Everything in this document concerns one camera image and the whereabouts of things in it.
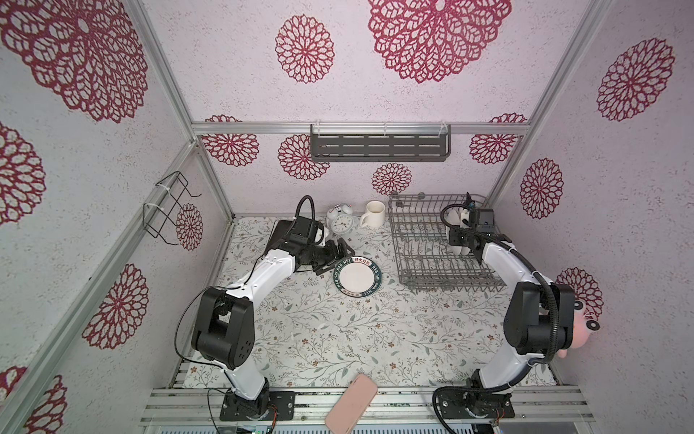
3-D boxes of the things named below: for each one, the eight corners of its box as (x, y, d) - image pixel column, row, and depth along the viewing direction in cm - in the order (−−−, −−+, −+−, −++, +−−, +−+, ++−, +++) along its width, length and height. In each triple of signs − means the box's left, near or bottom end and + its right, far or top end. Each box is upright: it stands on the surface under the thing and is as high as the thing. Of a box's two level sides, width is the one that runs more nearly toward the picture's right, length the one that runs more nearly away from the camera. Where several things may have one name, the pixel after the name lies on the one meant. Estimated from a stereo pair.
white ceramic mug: (361, 228, 119) (362, 214, 112) (360, 213, 124) (361, 200, 118) (384, 228, 119) (386, 214, 112) (382, 213, 124) (384, 200, 118)
